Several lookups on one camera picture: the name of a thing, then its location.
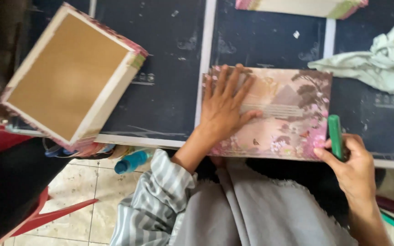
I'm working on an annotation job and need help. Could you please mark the green plastic scraper tool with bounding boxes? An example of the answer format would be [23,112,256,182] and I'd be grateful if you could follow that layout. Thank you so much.
[327,114,347,163]

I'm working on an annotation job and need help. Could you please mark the red plastic chair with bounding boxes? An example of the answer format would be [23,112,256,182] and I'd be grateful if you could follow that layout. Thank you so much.
[0,126,99,246]

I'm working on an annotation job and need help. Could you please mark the floral paper covered board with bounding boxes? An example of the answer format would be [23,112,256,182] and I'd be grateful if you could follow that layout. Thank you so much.
[202,65,333,162]

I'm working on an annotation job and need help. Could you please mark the person's left hand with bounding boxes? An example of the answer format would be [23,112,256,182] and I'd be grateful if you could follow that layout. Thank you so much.
[197,63,263,143]

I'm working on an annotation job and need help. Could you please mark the grey headscarf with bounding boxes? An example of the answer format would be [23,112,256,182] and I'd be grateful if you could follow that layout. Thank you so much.
[169,160,359,246]

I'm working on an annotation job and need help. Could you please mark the dark cutting mat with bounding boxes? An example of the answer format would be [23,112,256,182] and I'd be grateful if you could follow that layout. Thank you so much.
[19,0,207,146]
[195,0,336,151]
[324,15,394,171]

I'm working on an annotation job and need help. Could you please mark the stack of floral paper sheets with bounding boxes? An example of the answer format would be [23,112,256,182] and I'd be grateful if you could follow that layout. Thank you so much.
[75,143,156,160]

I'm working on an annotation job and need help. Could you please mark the open cardboard box floral edge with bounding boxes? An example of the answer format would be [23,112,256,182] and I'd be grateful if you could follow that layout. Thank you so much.
[0,2,149,153]

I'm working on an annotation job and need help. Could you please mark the grey striped shirt sleeve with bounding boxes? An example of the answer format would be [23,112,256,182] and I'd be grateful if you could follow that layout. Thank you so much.
[109,148,198,246]

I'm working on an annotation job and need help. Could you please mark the blue handled scissors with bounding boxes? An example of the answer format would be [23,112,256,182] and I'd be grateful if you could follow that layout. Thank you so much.
[44,143,78,159]

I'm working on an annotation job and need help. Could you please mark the blue glue bottle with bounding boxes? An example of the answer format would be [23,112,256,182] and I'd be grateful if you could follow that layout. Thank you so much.
[114,150,152,175]

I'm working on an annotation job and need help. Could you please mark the pale green cloth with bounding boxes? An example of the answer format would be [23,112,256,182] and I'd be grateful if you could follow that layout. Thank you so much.
[307,22,394,98]

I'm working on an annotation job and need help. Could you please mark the person's right hand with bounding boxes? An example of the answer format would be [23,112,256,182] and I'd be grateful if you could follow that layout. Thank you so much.
[313,133,377,206]

